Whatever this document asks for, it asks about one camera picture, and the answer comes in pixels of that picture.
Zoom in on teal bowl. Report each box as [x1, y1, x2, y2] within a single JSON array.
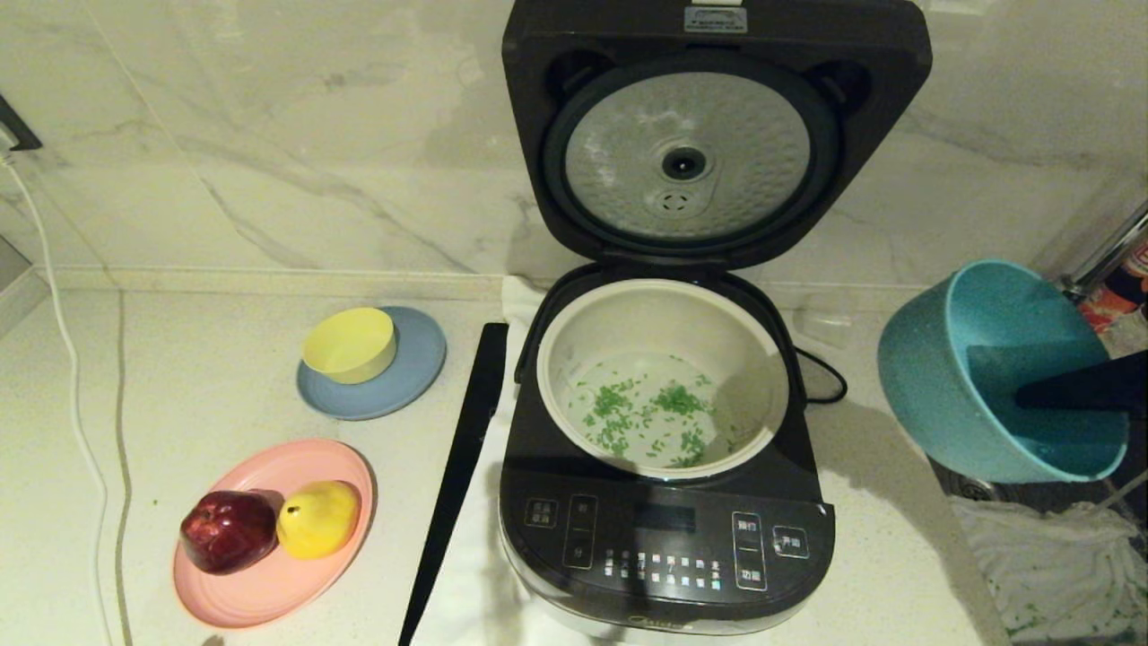
[[876, 259, 1130, 485]]

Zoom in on chopped green vegetables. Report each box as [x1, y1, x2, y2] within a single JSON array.
[[574, 354, 747, 469]]

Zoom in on cream inner pot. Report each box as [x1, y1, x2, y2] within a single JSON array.
[[536, 278, 792, 481]]

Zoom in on dark grey rice cooker base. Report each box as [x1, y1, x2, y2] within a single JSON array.
[[498, 265, 837, 638]]

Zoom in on yellow bowl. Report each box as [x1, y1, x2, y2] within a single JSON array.
[[300, 307, 397, 386]]

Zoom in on red printed can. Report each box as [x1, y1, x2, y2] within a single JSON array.
[[1081, 238, 1148, 337]]

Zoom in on dark metal sink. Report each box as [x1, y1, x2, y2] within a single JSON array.
[[928, 431, 1148, 646]]

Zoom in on chrome faucet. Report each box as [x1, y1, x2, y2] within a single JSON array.
[[1061, 205, 1148, 295]]

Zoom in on white cloth with green specks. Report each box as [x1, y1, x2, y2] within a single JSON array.
[[949, 495, 1148, 646]]

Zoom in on clear plastic cup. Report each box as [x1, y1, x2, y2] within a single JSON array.
[[794, 310, 853, 351]]

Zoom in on black flat board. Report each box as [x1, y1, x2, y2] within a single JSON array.
[[397, 321, 510, 646]]

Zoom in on blue plate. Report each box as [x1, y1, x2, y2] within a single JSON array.
[[296, 306, 448, 422]]

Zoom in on yellow pear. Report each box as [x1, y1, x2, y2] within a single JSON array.
[[276, 480, 361, 561]]

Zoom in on pink plate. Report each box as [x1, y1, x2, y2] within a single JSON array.
[[173, 439, 376, 631]]

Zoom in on red apple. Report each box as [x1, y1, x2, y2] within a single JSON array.
[[180, 490, 279, 577]]

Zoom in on black power cable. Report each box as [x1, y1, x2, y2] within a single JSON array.
[[794, 348, 850, 406]]

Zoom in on white power cable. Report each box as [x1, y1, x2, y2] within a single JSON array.
[[0, 153, 122, 646]]

